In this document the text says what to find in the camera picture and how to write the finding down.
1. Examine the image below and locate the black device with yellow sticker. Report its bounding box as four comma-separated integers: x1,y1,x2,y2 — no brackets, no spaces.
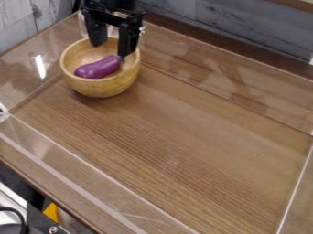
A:
23,200,75,234

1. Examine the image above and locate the clear acrylic tray wall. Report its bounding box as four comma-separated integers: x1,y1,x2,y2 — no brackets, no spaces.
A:
0,16,313,234

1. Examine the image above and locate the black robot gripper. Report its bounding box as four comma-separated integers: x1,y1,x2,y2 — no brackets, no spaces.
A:
80,0,146,59

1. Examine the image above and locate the black cable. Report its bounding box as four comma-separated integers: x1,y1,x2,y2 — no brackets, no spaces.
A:
0,206,29,234

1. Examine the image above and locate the purple toy eggplant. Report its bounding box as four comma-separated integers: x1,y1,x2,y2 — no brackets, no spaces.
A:
75,55,120,79

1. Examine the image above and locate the brown wooden bowl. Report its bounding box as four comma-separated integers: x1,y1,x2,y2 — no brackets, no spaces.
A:
60,37,140,98

